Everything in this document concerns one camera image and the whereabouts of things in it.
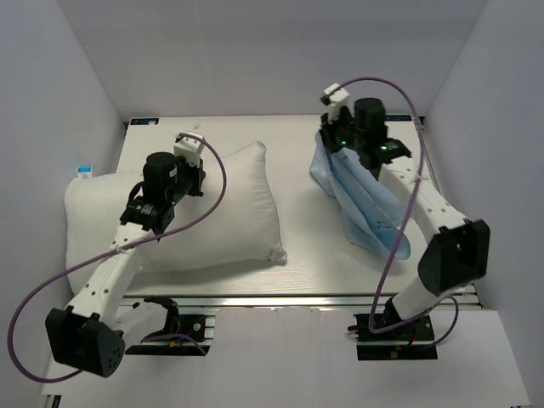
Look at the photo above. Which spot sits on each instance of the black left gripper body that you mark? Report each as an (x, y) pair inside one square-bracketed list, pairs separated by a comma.
[(187, 178)]

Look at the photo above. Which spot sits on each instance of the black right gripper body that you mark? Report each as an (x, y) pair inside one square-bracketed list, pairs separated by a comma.
[(340, 133)]

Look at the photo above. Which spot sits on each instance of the white pillow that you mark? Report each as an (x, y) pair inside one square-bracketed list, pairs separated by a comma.
[(242, 234)]

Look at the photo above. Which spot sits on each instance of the light blue pillowcase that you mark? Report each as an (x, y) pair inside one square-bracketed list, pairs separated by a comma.
[(371, 214)]

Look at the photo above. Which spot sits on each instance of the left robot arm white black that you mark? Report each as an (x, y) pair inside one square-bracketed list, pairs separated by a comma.
[(89, 334)]

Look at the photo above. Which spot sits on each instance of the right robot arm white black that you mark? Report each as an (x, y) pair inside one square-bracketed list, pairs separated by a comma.
[(458, 248)]

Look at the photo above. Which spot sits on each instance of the blue pillow tag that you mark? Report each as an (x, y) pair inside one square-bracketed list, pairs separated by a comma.
[(85, 171)]

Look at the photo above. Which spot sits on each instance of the blue sticker right corner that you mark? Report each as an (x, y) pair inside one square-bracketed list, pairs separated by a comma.
[(398, 118)]

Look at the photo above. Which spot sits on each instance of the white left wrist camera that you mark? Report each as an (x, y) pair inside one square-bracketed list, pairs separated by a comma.
[(189, 146)]

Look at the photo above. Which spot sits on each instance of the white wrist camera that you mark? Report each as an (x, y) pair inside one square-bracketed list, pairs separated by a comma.
[(189, 146), (334, 98)]

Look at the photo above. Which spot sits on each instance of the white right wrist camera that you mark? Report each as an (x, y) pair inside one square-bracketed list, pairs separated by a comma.
[(334, 98)]

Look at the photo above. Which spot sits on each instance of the aluminium table front rail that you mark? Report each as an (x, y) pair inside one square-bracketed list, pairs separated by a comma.
[(469, 299)]

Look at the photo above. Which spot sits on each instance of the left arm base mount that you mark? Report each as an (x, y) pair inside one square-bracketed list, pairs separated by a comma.
[(183, 334)]

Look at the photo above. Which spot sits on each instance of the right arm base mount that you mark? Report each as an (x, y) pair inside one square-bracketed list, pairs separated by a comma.
[(413, 341)]

